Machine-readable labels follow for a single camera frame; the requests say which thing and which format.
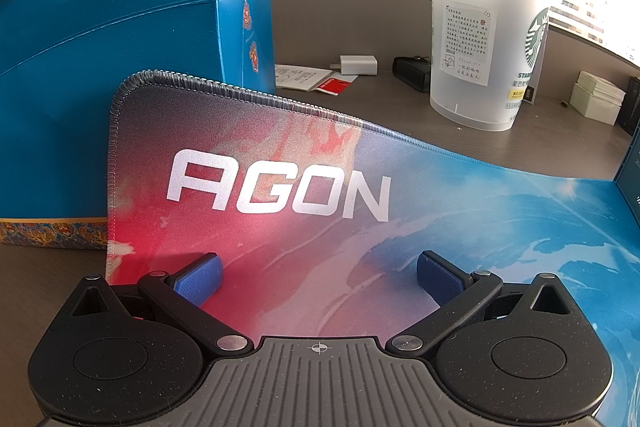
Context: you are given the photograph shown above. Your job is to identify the teal plastic storage box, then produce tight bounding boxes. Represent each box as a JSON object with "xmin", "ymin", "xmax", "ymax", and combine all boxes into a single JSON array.
[{"xmin": 614, "ymin": 133, "xmax": 640, "ymax": 223}]

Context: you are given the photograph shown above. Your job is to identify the translucent Starbucks plastic cup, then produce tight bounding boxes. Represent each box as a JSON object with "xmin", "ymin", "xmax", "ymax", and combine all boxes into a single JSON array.
[{"xmin": 430, "ymin": 0, "xmax": 550, "ymax": 131}]

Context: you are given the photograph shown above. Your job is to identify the white stacked boxes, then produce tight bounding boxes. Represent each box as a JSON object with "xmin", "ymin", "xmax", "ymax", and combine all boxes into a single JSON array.
[{"xmin": 570, "ymin": 72, "xmax": 626, "ymax": 126}]

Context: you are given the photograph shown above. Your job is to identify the blue paper gift bag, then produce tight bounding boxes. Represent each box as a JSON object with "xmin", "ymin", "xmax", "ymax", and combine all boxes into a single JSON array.
[{"xmin": 1, "ymin": 0, "xmax": 276, "ymax": 249}]

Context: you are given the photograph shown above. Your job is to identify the black small box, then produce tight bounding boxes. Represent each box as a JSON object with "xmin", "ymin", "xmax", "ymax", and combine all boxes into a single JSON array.
[{"xmin": 392, "ymin": 56, "xmax": 431, "ymax": 93}]

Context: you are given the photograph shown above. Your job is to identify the white paper booklet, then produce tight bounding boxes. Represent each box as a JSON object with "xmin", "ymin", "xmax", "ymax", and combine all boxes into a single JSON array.
[{"xmin": 274, "ymin": 64, "xmax": 332, "ymax": 92}]

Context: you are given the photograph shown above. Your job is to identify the red and white card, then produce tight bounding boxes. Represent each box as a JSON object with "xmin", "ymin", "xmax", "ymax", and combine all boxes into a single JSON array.
[{"xmin": 314, "ymin": 75, "xmax": 357, "ymax": 96}]

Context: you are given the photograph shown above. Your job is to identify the AGON printed desk mat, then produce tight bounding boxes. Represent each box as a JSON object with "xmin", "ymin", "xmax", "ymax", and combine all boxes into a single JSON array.
[{"xmin": 106, "ymin": 71, "xmax": 639, "ymax": 426}]

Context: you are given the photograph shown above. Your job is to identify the white power adapter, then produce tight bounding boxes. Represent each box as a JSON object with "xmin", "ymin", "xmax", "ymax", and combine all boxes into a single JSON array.
[{"xmin": 330, "ymin": 55, "xmax": 378, "ymax": 76}]

